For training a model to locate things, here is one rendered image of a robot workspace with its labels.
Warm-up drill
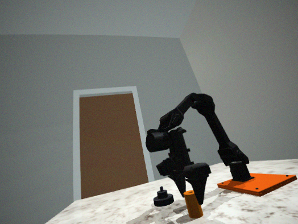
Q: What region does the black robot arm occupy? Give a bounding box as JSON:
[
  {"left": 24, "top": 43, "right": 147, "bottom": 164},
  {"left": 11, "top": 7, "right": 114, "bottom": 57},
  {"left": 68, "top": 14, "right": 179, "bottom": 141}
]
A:
[{"left": 146, "top": 93, "right": 255, "bottom": 182}]

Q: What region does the orange knob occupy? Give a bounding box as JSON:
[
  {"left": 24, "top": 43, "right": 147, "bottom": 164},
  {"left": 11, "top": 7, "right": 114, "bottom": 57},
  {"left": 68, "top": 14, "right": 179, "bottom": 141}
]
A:
[{"left": 184, "top": 190, "right": 203, "bottom": 218}]

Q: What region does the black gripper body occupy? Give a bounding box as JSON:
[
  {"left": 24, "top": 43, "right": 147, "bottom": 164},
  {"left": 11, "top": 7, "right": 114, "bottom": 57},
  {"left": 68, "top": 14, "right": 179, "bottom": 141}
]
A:
[{"left": 168, "top": 146, "right": 212, "bottom": 179}]

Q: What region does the dark grey round pedestal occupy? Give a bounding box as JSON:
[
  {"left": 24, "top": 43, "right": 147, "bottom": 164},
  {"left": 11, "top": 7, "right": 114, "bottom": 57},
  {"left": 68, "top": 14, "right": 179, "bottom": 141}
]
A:
[{"left": 154, "top": 186, "right": 174, "bottom": 207}]

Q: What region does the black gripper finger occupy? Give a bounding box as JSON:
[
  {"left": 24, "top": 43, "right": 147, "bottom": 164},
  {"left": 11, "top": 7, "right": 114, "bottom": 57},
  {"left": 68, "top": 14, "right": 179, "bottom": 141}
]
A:
[
  {"left": 185, "top": 175, "right": 209, "bottom": 205},
  {"left": 168, "top": 173, "right": 186, "bottom": 197}
]

